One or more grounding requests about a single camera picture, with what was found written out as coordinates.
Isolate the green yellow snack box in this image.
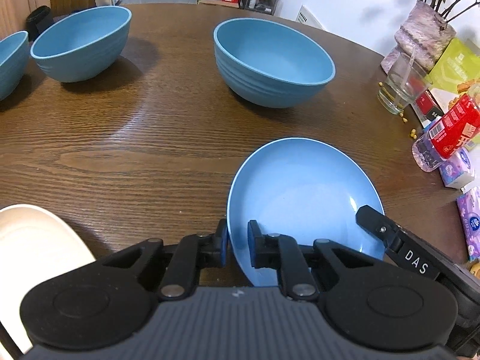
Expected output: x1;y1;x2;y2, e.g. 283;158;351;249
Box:
429;38;480;94

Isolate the small shallow blue dish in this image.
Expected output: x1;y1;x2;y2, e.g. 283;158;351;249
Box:
226;137;385;287

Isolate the small purple white tissue pack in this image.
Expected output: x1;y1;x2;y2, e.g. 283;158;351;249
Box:
439;148;475;189

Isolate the pink marbled vase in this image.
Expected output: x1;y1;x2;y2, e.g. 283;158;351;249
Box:
381;1;456;74

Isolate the black cup behind table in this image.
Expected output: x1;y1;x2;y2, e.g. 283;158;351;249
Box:
25;6;54;41

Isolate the deep blue bowl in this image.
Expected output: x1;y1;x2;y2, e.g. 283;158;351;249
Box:
0;30;29;100
30;6;133;83
213;18;336;109

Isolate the red label plastic bottle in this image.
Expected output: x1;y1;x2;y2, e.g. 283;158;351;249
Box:
412;83;479;172

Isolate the cream round plate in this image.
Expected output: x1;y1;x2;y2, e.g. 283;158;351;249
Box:
1;204;95;353

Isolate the clear drinking glass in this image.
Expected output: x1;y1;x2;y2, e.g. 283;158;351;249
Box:
377;53;432;115

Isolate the white box by wall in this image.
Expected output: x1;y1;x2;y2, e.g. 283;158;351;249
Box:
295;5;324;30

